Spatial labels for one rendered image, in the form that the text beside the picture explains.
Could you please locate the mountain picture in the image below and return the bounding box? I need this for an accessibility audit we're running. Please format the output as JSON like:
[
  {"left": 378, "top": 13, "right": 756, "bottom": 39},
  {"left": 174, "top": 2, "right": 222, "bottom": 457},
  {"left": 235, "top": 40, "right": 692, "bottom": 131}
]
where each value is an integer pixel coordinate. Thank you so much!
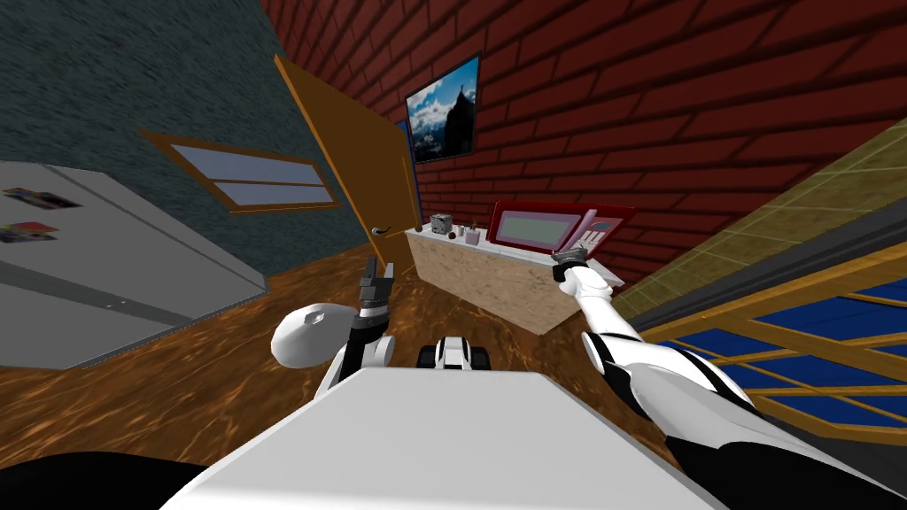
[{"left": 403, "top": 52, "right": 483, "bottom": 166}]

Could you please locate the wooden window with blue panes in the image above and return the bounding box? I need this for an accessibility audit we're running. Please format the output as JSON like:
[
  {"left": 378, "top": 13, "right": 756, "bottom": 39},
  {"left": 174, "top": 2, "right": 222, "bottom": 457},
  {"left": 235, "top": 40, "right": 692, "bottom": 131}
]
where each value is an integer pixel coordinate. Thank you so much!
[{"left": 637, "top": 240, "right": 907, "bottom": 449}]

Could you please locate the red microwave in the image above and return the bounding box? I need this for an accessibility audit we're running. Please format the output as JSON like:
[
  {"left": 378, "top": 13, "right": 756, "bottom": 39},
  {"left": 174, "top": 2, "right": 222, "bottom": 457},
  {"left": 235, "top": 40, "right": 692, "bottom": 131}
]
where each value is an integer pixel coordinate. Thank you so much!
[{"left": 485, "top": 201, "right": 637, "bottom": 259}]

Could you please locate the red microwave door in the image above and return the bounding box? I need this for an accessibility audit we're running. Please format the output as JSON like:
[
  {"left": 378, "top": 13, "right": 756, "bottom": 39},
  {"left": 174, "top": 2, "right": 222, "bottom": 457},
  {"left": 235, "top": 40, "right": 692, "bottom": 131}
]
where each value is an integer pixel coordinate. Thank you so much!
[{"left": 487, "top": 202, "right": 591, "bottom": 255}]

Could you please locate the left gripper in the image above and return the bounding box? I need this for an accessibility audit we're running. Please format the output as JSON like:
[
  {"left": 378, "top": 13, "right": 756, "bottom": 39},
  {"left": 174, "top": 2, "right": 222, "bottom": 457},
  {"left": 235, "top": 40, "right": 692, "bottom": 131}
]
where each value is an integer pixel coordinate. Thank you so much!
[{"left": 357, "top": 256, "right": 396, "bottom": 321}]

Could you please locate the beige stone counter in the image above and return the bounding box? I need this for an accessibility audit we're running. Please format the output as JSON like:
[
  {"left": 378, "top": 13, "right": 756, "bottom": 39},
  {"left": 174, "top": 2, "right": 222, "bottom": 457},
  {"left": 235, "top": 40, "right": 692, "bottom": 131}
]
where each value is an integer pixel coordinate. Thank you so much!
[{"left": 404, "top": 224, "right": 626, "bottom": 336}]

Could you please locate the grey fridge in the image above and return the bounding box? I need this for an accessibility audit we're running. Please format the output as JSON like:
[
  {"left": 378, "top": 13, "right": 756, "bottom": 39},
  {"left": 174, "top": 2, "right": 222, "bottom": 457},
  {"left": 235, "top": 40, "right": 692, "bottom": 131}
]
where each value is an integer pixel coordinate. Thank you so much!
[{"left": 0, "top": 160, "right": 270, "bottom": 372}]

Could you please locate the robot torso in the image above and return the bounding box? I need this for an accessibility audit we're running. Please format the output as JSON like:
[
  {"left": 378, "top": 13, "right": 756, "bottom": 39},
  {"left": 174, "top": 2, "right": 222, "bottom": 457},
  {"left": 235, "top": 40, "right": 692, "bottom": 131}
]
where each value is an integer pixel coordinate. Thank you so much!
[{"left": 159, "top": 336, "right": 731, "bottom": 510}]

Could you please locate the brown wooden door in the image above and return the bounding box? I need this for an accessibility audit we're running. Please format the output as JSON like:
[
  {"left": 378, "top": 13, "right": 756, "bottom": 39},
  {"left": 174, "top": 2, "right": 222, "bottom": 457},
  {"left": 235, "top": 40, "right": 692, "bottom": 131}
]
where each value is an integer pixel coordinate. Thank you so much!
[{"left": 273, "top": 53, "right": 425, "bottom": 279}]

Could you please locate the wooden framed window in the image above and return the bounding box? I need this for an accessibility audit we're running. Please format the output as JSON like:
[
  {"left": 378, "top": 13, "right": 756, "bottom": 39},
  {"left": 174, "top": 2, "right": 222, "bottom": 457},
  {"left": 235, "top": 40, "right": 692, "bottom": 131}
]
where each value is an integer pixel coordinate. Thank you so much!
[{"left": 137, "top": 128, "right": 344, "bottom": 217}]

